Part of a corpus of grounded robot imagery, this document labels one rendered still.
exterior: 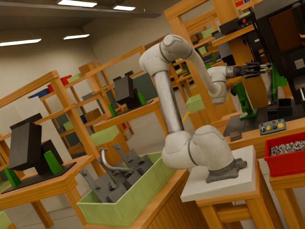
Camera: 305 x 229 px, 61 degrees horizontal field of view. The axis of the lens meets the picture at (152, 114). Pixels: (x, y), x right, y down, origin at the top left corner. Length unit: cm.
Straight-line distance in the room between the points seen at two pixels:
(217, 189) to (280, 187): 33
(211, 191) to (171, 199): 46
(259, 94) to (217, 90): 51
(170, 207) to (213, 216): 39
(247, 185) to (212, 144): 25
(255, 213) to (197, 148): 42
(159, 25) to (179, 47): 1090
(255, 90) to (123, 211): 140
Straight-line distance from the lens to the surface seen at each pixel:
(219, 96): 193
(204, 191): 143
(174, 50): 153
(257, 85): 229
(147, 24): 1260
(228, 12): 223
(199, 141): 138
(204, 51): 897
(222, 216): 152
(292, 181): 151
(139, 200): 173
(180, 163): 149
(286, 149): 158
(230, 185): 138
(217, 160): 140
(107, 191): 190
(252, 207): 144
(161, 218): 174
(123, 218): 165
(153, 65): 158
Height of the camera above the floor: 160
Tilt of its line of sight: 10 degrees down
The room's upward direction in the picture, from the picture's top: 25 degrees counter-clockwise
